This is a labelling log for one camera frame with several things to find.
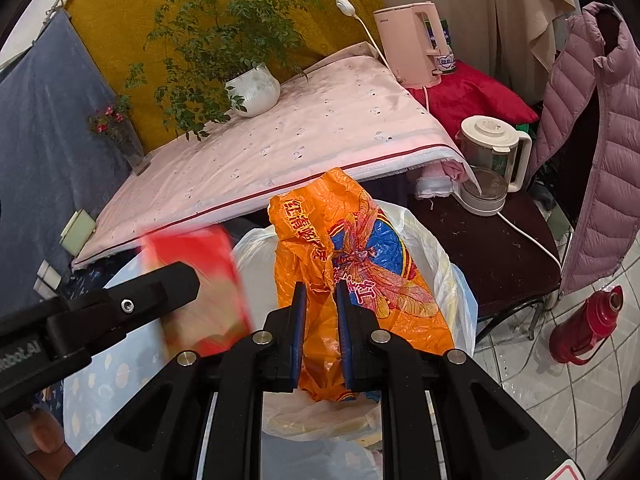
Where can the white glass blender jug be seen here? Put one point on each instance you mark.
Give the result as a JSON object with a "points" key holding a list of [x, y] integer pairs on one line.
{"points": [[487, 135]]}

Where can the white printed cup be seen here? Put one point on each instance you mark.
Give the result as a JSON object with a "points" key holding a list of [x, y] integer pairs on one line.
{"points": [[446, 62]]}

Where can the blue-grey hanging cloth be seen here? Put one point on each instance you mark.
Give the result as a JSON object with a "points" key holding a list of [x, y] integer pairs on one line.
{"points": [[45, 135]]}

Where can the red cushion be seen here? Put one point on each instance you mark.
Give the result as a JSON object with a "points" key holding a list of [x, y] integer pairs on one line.
{"points": [[475, 95]]}

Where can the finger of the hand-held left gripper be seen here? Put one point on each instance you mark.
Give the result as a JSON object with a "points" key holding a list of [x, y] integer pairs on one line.
{"points": [[145, 295]]}

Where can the mustard yellow hanging cloth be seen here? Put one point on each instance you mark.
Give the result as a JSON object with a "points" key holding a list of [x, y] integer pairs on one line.
{"points": [[125, 10]]}

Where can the green can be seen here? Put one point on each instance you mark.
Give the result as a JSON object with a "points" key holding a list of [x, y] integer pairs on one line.
{"points": [[446, 30]]}

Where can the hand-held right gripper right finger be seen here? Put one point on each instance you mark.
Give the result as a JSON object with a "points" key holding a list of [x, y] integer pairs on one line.
{"points": [[343, 325]]}

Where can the pink white folded cloth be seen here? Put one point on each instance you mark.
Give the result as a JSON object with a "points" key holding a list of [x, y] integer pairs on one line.
{"points": [[435, 185]]}

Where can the pink electric kettle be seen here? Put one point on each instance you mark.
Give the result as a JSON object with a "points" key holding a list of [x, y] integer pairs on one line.
{"points": [[405, 45]]}

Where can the glass vase with flowers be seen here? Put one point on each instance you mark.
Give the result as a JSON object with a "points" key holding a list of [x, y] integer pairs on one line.
{"points": [[131, 147]]}

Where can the light blue dotted tablecloth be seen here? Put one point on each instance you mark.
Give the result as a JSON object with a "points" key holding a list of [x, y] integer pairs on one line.
{"points": [[115, 375]]}

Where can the beige hanging cloth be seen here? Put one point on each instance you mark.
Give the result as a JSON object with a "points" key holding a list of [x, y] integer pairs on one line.
{"points": [[500, 10]]}

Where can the pink down jacket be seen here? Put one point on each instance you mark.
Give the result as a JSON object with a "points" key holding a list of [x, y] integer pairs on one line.
{"points": [[615, 160]]}

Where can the dark blue patterned cloth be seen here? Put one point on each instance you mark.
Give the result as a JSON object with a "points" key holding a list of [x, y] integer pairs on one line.
{"points": [[85, 280]]}

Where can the white plastic bin bag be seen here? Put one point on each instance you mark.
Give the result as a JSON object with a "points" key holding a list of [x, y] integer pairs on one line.
{"points": [[462, 310]]}

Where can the dark brown stool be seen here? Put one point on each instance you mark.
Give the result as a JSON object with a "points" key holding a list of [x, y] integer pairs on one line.
{"points": [[490, 255]]}

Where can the pink bed sheet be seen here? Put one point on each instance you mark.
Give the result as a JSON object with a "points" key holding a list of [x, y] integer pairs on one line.
{"points": [[300, 125]]}

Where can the orange plastic bag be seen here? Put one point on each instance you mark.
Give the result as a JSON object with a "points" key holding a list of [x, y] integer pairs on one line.
{"points": [[320, 230]]}

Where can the red paper carton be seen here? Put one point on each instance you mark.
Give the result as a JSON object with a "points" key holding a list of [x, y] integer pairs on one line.
{"points": [[200, 255]]}

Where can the red thermos flask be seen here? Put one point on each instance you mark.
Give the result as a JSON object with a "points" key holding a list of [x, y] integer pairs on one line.
{"points": [[585, 330]]}

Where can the white jar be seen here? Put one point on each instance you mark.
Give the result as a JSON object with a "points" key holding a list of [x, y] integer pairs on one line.
{"points": [[50, 272]]}

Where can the green tissue box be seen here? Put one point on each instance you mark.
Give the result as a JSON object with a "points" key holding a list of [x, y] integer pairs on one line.
{"points": [[77, 230]]}

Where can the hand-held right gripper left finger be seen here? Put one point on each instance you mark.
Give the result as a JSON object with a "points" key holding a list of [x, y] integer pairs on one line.
{"points": [[300, 325]]}

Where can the green plant in white pot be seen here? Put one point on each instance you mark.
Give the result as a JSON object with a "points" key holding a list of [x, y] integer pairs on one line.
{"points": [[255, 92]]}

